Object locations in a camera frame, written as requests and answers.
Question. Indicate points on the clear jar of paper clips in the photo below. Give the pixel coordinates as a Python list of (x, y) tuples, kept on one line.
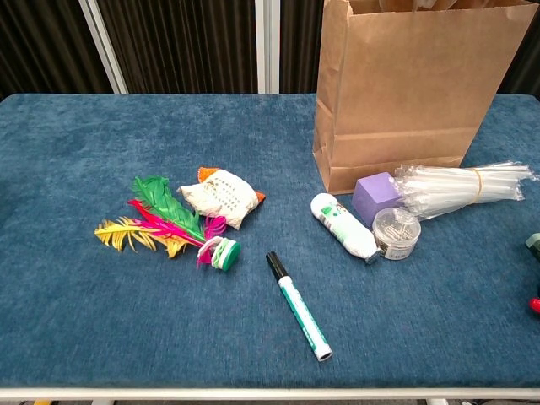
[(394, 236)]

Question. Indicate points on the black pleated curtain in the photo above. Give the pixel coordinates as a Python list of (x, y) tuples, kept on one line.
[(299, 42), (177, 42), (42, 42), (527, 71)]

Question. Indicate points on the purple cube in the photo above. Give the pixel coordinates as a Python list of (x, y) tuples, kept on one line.
[(371, 198)]

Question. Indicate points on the white and orange wrapper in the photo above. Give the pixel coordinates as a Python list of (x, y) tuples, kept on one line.
[(219, 198)]

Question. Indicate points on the small red toy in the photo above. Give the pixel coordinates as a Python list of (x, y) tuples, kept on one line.
[(536, 304)]

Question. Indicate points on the small green sharpener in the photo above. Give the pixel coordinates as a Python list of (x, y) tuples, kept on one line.
[(535, 244)]

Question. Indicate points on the white glue bottle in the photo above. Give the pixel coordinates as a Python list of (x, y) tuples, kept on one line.
[(341, 223)]

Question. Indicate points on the bundle of clear straws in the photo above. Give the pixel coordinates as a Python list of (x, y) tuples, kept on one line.
[(447, 187)]

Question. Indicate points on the upright white frame post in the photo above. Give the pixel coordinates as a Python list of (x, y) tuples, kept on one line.
[(267, 46)]

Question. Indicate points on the blue table cloth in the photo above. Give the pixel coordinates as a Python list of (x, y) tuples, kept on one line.
[(84, 295)]

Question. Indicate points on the colourful feather shuttlecock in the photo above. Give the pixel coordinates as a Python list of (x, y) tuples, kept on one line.
[(164, 202)]

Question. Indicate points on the white table frame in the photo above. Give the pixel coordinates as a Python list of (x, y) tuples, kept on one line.
[(253, 393)]

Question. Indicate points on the green white marker pen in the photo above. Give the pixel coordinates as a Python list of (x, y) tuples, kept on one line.
[(297, 306)]

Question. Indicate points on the slanted white frame post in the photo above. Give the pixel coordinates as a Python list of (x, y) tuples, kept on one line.
[(103, 46)]

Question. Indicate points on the brown paper bag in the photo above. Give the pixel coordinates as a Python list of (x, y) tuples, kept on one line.
[(401, 84)]

